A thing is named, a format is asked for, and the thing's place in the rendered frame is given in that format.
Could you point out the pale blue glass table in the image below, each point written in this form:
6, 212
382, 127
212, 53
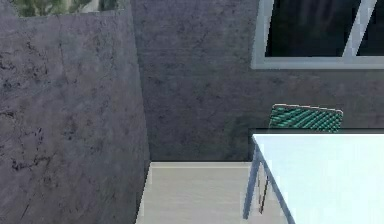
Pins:
326, 180

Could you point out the white framed window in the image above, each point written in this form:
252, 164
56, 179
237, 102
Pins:
263, 40

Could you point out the green woven chair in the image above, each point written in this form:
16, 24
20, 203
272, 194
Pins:
305, 118

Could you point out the green framed picture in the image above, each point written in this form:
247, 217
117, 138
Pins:
50, 6

